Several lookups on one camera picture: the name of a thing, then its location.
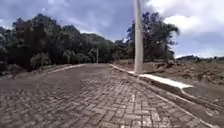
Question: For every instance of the thin distant pole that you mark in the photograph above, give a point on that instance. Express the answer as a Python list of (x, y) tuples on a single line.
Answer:
[(97, 56)]

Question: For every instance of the pale concrete pole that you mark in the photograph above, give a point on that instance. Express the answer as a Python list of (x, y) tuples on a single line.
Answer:
[(138, 33)]

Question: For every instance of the grey brick paved road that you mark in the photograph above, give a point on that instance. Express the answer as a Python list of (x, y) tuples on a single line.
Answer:
[(83, 100)]

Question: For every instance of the group of tall trees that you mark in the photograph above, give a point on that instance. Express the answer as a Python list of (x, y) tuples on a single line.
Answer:
[(156, 36)]

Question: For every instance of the pale concrete kerb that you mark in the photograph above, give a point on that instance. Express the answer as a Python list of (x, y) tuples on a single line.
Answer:
[(163, 81)]

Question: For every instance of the dark wood of trees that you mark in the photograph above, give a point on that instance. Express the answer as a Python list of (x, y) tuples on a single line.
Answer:
[(50, 43)]

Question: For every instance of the bare earth ground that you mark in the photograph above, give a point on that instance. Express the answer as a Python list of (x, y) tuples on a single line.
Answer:
[(200, 71)]

